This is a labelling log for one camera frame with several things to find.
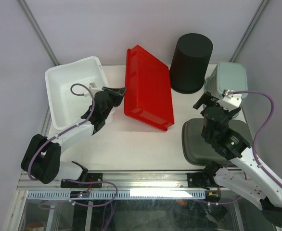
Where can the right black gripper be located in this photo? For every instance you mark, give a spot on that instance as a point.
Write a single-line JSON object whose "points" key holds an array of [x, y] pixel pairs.
{"points": [[205, 99]]}

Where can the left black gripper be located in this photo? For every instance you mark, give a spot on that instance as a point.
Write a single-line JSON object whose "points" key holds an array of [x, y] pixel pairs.
{"points": [[118, 94]]}

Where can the red plastic tray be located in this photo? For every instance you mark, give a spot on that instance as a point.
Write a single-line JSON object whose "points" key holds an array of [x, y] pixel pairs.
{"points": [[148, 98]]}

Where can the teal perforated plastic basket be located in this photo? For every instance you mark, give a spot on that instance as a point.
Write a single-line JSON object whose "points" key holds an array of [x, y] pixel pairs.
{"points": [[226, 76]]}

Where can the grey plastic tray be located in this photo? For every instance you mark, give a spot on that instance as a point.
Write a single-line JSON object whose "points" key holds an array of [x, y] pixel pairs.
{"points": [[195, 149]]}

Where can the white plastic bin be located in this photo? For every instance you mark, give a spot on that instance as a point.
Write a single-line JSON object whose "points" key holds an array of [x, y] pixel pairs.
{"points": [[65, 107]]}

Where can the large black plastic bucket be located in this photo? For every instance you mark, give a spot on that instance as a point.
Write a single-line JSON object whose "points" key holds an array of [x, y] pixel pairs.
{"points": [[190, 62]]}

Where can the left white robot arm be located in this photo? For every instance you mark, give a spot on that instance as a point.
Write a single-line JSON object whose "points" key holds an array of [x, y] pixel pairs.
{"points": [[42, 160]]}

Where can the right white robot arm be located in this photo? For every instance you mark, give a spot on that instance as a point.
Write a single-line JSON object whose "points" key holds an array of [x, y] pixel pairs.
{"points": [[264, 190]]}

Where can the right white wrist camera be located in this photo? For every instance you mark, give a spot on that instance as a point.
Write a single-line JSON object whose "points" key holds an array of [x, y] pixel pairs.
{"points": [[230, 100]]}

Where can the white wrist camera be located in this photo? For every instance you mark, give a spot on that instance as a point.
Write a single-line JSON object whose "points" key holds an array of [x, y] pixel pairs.
{"points": [[230, 100], [91, 90]]}

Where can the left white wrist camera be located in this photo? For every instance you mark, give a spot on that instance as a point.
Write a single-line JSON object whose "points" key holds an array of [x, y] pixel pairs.
{"points": [[91, 90]]}

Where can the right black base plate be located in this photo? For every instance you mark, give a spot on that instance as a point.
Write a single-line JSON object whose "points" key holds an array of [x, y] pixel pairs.
{"points": [[200, 180]]}

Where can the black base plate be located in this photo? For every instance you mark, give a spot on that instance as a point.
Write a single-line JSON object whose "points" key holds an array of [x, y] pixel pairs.
{"points": [[200, 180], [87, 180]]}

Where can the aluminium mounting rail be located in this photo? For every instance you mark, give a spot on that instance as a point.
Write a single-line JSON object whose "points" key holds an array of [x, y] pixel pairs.
{"points": [[124, 180]]}

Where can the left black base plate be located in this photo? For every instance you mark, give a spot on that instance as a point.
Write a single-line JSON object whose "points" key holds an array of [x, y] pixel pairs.
{"points": [[87, 180]]}

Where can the right aluminium frame post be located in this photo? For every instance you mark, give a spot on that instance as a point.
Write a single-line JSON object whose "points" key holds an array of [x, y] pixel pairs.
{"points": [[257, 15]]}

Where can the aluminium frame post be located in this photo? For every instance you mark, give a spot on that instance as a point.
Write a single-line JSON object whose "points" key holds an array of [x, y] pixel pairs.
{"points": [[38, 31], [257, 15]]}

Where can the white slotted cable duct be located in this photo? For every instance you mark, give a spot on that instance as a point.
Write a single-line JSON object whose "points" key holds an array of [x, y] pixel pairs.
{"points": [[133, 194]]}

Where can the left aluminium frame post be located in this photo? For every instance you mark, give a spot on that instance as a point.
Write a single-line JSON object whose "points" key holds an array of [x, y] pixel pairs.
{"points": [[38, 31]]}

